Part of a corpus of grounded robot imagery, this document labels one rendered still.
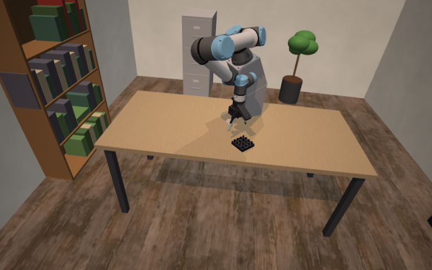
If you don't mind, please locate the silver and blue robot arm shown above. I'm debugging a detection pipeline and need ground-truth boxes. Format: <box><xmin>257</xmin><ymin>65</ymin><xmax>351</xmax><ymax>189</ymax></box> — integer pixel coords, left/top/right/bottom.
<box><xmin>191</xmin><ymin>25</ymin><xmax>266</xmax><ymax>102</ymax></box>

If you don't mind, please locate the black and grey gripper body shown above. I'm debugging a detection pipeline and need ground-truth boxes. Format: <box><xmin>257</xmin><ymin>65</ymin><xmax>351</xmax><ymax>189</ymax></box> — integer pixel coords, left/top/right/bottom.
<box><xmin>228</xmin><ymin>97</ymin><xmax>245</xmax><ymax>119</ymax></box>

